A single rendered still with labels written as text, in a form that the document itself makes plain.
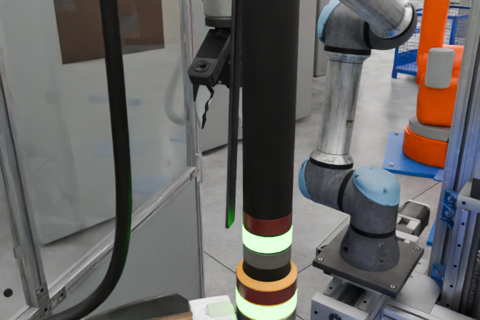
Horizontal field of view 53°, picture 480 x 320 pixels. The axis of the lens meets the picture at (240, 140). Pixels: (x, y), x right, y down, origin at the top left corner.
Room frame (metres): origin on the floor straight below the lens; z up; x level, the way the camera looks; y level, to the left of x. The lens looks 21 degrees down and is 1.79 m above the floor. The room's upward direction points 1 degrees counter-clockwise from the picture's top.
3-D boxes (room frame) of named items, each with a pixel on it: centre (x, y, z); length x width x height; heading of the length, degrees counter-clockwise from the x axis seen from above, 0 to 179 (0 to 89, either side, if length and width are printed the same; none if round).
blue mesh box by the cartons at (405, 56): (7.11, -3.02, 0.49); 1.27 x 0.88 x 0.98; 132
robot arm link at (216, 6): (0.86, 0.03, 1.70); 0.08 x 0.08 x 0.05
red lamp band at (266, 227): (0.28, -0.02, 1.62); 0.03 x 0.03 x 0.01
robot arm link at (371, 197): (1.08, -0.33, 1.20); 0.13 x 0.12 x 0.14; 48
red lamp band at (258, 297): (0.28, -0.02, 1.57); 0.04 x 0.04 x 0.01
